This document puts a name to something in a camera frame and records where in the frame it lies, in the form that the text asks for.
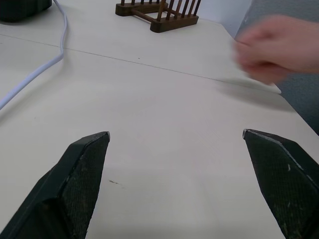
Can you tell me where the dark wooden dish rack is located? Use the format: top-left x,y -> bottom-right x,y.
115,0 -> 202,34

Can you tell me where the person's bare hand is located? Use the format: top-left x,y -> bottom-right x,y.
232,15 -> 319,85

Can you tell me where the white power cable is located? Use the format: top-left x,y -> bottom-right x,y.
0,0 -> 68,110

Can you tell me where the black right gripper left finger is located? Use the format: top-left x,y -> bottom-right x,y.
0,131 -> 111,239

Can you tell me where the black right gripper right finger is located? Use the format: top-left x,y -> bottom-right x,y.
242,128 -> 319,239

